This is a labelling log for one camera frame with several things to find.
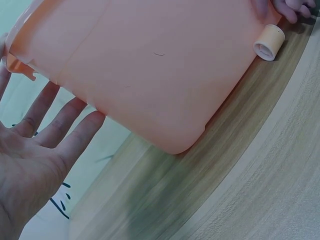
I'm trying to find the person's right hand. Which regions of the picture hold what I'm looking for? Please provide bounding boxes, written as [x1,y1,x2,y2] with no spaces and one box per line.
[251,0,317,25]

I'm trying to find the person's left hand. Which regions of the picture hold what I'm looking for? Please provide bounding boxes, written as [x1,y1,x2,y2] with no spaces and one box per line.
[0,32,107,240]

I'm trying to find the pink translucent plastic bin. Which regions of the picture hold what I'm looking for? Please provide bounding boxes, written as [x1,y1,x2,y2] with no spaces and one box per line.
[5,0,286,156]

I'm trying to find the small cream and white roll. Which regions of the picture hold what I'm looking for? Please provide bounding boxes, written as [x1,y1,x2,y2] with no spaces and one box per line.
[253,23,286,62]

